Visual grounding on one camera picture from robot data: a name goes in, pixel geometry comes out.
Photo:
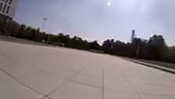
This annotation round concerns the pale concrete slab plaza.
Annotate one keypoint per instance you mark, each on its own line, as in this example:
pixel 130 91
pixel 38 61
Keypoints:
pixel 82 71

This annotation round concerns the tall lattice tower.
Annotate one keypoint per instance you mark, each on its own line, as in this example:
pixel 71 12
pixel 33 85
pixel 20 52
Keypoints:
pixel 133 35

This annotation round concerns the tall lamp pole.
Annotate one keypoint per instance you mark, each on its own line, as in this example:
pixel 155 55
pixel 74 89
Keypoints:
pixel 44 25

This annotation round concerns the row of dark trees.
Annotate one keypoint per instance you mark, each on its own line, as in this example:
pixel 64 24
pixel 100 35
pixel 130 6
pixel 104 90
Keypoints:
pixel 149 48

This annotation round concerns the raised kerb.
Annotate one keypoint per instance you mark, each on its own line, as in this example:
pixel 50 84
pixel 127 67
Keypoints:
pixel 166 69

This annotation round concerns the grass strip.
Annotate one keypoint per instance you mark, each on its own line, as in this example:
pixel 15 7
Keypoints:
pixel 174 66

